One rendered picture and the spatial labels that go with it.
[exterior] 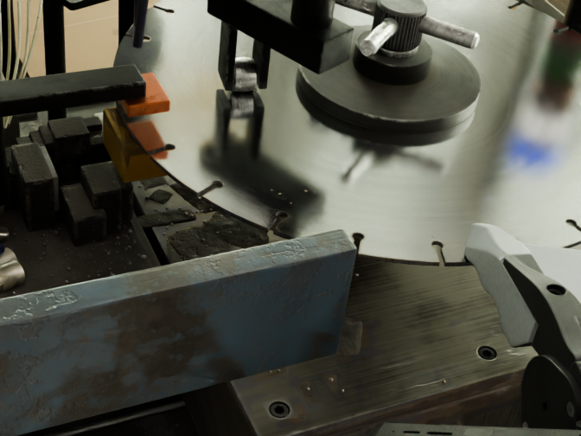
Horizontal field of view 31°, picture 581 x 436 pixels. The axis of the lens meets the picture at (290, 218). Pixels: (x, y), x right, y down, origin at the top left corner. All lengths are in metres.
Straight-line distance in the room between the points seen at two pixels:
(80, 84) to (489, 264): 0.23
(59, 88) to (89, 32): 0.52
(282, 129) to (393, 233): 0.10
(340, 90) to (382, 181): 0.07
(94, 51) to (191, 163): 0.50
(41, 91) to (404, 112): 0.20
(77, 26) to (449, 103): 0.55
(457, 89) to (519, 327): 0.20
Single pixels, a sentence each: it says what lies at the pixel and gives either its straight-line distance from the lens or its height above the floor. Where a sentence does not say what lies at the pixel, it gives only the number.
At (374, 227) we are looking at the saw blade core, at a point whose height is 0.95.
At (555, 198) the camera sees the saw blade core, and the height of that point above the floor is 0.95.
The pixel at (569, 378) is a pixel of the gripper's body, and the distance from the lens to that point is 0.43.
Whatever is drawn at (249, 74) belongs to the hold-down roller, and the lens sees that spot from 0.60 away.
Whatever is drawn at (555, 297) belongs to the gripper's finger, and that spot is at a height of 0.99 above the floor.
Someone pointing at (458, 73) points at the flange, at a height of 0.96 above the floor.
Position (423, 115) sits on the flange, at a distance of 0.59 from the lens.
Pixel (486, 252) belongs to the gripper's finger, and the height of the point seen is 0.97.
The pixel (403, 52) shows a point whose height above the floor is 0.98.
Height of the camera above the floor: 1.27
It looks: 39 degrees down
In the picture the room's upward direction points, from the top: 8 degrees clockwise
